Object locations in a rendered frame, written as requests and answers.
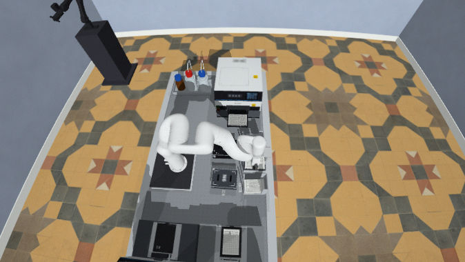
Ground brown glass bottle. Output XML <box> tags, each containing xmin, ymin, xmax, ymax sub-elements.
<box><xmin>175</xmin><ymin>80</ymin><xmax>186</xmax><ymax>91</ymax></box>

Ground white plastic bottle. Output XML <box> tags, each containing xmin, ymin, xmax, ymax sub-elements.
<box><xmin>185</xmin><ymin>75</ymin><xmax>197</xmax><ymax>92</ymax></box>
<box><xmin>197</xmin><ymin>75</ymin><xmax>210</xmax><ymax>92</ymax></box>

